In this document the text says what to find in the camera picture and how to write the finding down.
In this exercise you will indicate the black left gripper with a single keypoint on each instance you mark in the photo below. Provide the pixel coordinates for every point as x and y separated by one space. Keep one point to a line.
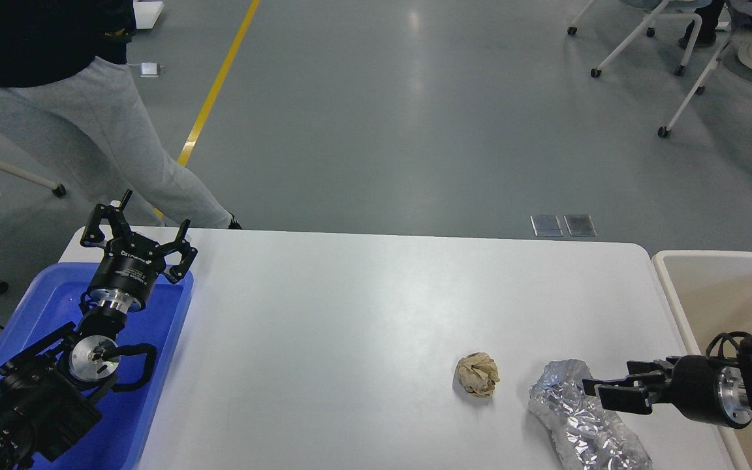
132 267

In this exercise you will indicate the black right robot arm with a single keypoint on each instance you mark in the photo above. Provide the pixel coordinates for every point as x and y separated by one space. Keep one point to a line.
730 349

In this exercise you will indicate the person in grey trousers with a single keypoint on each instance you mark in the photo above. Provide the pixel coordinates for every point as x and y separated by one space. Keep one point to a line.
68 99

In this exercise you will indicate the white foam block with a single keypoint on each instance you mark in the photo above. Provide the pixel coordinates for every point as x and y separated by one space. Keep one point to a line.
147 13

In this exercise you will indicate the white power adapter on floor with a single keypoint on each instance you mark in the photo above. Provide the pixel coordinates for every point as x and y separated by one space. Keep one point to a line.
147 69

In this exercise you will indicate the crumpled brown paper ball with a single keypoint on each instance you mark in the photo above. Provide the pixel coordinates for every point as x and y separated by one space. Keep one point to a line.
477 374

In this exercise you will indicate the silver foil bag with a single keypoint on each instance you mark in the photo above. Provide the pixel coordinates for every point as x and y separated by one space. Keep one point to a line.
583 433

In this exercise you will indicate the white chair frame with castors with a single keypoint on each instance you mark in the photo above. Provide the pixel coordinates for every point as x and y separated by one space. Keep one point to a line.
653 11

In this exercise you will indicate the left floor outlet plate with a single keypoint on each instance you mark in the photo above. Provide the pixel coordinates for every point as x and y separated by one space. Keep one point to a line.
546 226

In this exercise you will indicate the floor outlet plate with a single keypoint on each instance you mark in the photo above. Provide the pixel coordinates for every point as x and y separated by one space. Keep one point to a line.
546 226
580 225

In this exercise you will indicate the right floor outlet plate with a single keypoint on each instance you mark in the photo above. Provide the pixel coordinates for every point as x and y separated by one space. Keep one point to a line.
580 225

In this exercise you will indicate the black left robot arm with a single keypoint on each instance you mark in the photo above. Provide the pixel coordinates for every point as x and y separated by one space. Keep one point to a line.
50 391

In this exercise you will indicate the beige plastic bin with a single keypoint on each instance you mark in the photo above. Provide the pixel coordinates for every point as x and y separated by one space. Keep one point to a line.
710 292

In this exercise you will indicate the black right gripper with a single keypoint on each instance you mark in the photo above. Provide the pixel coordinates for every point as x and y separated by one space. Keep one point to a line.
699 388

